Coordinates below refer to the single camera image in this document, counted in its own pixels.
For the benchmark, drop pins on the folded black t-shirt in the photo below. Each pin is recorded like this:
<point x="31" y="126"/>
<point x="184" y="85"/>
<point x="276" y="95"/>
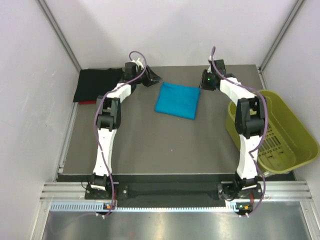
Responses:
<point x="96" y="82"/>

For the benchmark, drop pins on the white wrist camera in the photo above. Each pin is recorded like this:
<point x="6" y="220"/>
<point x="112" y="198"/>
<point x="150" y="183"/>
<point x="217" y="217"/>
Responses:
<point x="139" y="65"/>
<point x="210" y="69"/>

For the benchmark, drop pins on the right aluminium corner post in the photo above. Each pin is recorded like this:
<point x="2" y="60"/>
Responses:
<point x="298" y="4"/>

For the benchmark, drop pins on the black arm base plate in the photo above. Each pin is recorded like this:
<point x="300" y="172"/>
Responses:
<point x="177" y="190"/>

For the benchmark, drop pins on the left aluminium corner post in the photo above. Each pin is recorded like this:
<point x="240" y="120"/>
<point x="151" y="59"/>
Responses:
<point x="58" y="32"/>

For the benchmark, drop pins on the green plastic laundry basket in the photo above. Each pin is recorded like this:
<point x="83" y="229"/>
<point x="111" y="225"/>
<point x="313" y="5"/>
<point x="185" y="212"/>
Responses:
<point x="288" y="145"/>

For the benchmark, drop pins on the folded red t-shirt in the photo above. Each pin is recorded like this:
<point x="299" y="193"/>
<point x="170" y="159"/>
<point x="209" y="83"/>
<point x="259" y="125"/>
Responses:
<point x="90" y="102"/>

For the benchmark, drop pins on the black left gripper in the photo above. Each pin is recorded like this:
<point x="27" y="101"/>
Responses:
<point x="150" y="77"/>

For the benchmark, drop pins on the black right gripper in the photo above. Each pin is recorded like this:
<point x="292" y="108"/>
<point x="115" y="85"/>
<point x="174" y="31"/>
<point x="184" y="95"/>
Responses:
<point x="203" y="84"/>

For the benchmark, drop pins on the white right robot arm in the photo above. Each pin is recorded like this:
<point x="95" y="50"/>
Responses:
<point x="249" y="121"/>

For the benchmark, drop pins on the aluminium front frame rail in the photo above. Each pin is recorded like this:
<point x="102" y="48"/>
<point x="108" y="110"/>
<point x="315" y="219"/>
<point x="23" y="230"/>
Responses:
<point x="77" y="197"/>

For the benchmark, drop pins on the blue t-shirt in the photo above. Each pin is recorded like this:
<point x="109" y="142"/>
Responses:
<point x="178" y="100"/>

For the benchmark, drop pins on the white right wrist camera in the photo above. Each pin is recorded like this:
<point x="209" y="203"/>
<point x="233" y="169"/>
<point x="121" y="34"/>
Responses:
<point x="210" y="69"/>

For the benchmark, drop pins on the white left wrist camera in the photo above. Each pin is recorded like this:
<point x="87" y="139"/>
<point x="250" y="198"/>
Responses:
<point x="139" y="65"/>

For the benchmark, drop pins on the aluminium corner post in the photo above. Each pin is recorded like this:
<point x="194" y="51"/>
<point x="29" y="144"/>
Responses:
<point x="58" y="32"/>
<point x="298" y="4"/>

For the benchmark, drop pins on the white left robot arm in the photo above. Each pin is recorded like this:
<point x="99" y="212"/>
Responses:
<point x="108" y="118"/>

